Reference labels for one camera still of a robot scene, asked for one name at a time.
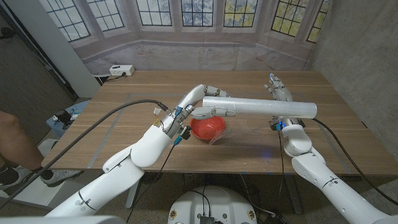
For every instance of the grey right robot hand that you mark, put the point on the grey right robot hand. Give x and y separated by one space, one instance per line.
281 91

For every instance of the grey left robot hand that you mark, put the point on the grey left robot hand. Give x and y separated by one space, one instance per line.
192 99

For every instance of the cling film roll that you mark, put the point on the cling film roll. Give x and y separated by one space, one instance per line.
264 106

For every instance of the clear cling film sheet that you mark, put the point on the clear cling film sheet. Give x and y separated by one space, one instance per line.
227 130

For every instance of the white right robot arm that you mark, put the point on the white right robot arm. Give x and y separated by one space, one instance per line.
311 168

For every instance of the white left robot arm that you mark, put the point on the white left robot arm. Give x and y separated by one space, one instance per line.
124 174

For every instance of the red bowl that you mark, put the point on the red bowl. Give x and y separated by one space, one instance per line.
205 129

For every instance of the printed window backdrop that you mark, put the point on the printed window backdrop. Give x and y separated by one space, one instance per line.
199 53

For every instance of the white power strip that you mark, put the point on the white power strip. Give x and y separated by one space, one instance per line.
121 70

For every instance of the black round ribbed object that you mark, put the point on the black round ribbed object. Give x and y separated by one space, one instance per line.
154 177

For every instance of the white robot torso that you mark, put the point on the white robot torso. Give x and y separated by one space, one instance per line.
214 202

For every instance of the blue floor mat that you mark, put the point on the blue floor mat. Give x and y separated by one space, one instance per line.
79 107

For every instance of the black cylindrical device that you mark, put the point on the black cylindrical device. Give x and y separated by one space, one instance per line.
63 115

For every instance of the white partition panel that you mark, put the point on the white partition panel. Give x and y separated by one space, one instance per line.
56 46

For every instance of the grey white sneaker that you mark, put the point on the grey white sneaker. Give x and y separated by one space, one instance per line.
14 177
62 177

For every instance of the white floor platform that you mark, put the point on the white floor platform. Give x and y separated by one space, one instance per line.
62 194

